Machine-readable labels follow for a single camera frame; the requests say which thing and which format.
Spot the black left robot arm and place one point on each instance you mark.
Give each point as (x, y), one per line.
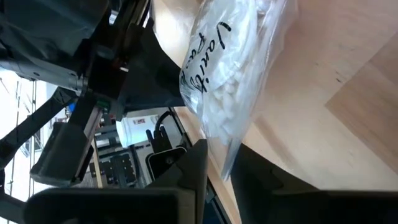
(46, 31)

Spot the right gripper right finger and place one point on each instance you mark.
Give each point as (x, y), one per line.
(280, 202)

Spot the vanity pack swab bag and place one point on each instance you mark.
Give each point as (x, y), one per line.
(236, 77)

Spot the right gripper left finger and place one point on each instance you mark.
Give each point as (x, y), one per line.
(192, 168)

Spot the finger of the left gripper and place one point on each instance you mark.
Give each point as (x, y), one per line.
(152, 77)

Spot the black rounded device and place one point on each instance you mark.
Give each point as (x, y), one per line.
(166, 160)

